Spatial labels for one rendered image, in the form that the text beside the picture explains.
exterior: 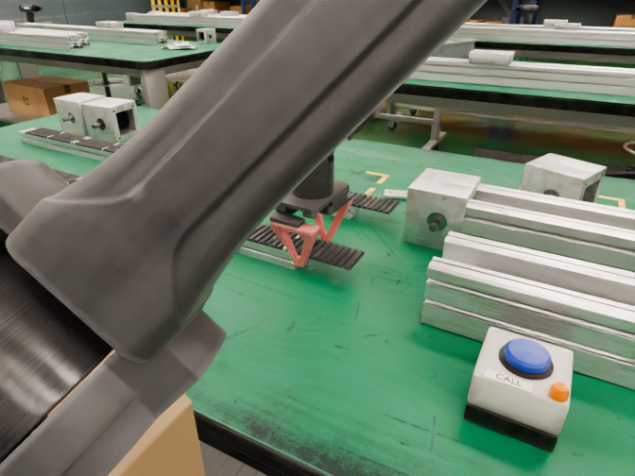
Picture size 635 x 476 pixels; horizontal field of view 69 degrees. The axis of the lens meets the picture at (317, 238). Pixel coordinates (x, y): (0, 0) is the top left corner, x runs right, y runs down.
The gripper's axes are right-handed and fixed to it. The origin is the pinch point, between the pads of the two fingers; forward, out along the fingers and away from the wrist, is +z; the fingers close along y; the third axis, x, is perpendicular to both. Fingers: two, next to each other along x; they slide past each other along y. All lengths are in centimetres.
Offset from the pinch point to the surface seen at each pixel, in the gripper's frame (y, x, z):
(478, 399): -17.0, -27.2, -0.5
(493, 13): 1045, 169, 31
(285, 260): -2.1, 3.5, 1.9
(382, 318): -6.5, -13.6, 3.0
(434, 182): 17.8, -11.8, -6.3
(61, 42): 147, 267, 2
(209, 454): -4, 25, 59
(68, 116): 26, 92, -2
